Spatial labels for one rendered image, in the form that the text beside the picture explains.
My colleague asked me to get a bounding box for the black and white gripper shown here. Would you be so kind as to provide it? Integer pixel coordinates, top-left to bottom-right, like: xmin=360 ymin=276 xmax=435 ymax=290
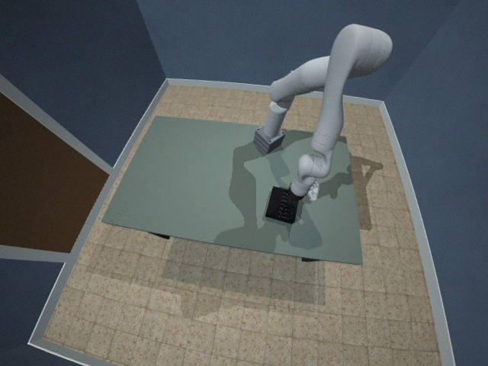
xmin=287 ymin=180 xmax=319 ymax=206

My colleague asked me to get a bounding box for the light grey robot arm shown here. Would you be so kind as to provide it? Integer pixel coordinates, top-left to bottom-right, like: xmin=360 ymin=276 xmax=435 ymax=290
xmin=263 ymin=24 xmax=393 ymax=191

